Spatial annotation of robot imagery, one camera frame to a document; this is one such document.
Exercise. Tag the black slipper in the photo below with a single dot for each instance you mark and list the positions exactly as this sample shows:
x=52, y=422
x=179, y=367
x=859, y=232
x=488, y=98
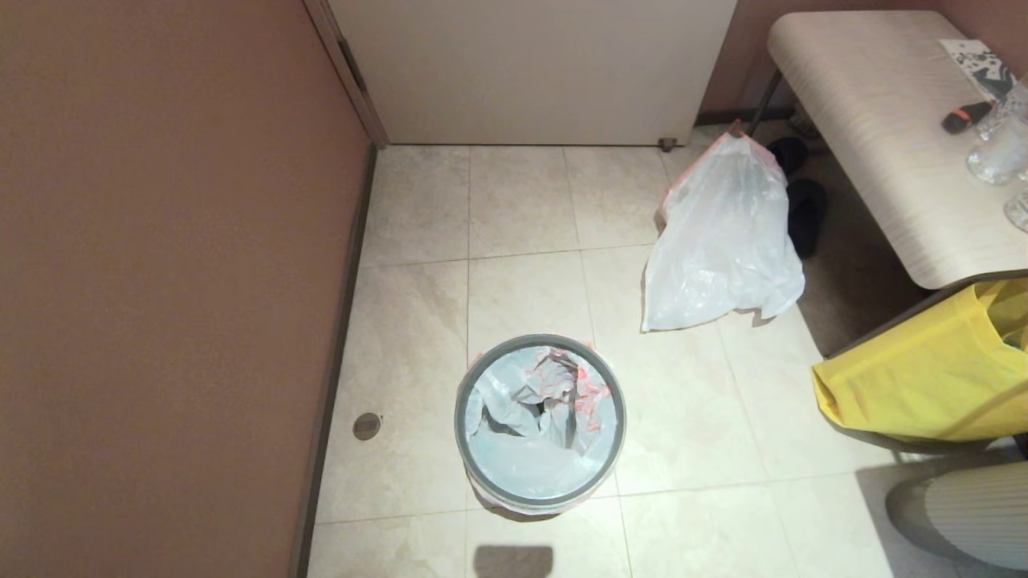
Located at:
x=791, y=154
x=807, y=217

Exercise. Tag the grey ribbed rounded object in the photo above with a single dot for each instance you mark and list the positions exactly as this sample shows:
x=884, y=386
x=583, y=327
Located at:
x=956, y=522

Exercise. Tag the white door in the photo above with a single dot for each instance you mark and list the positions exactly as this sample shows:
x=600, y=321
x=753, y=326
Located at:
x=530, y=72

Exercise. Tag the beige door frame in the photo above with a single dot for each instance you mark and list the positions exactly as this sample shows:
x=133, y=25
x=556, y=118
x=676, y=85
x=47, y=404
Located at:
x=349, y=80

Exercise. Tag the black and orange remote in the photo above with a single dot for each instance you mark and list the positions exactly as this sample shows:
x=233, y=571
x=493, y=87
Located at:
x=967, y=118

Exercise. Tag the translucent white trash bag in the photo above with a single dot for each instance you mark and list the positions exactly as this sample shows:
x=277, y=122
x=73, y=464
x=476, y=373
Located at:
x=546, y=433

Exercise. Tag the beige bench with metal legs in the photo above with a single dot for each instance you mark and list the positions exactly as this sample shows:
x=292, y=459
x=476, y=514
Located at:
x=883, y=120

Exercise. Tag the small clear glass cup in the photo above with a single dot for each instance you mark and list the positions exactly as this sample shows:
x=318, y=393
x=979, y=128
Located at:
x=1017, y=211

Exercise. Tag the yellow bag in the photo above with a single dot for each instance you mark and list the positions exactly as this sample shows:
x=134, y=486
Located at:
x=907, y=377

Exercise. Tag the black and white brochure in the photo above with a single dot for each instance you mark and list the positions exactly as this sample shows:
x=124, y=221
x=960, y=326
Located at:
x=981, y=67

